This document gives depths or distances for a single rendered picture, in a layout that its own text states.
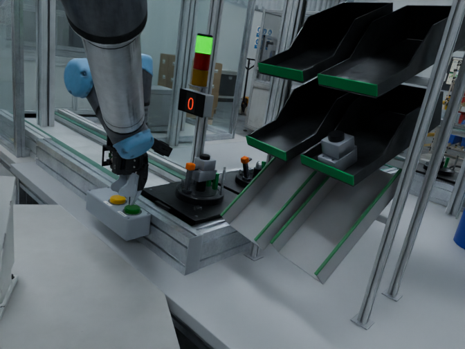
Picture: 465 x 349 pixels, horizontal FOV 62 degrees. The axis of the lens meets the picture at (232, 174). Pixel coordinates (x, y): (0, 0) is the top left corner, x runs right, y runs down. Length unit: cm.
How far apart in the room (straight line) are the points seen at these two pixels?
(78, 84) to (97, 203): 39
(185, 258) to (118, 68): 52
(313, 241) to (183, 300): 31
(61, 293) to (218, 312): 33
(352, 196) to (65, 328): 63
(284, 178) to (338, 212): 17
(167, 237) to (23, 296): 33
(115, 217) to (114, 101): 45
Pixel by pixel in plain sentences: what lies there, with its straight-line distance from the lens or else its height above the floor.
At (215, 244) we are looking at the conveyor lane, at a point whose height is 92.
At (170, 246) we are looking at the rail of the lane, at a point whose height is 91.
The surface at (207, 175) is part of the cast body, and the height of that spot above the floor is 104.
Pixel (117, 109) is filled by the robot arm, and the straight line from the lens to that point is 66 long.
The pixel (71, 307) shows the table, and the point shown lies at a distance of 87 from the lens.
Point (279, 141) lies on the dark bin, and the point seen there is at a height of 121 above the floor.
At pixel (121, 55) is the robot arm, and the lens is 54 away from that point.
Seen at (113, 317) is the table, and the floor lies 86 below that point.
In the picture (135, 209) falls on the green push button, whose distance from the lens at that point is 101.
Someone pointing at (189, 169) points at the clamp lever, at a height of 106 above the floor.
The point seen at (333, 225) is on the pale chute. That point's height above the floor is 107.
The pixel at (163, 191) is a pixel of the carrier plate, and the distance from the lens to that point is 114.
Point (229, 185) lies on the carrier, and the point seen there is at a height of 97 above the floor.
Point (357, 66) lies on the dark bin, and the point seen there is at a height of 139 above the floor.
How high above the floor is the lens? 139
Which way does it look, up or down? 18 degrees down
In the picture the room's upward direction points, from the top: 9 degrees clockwise
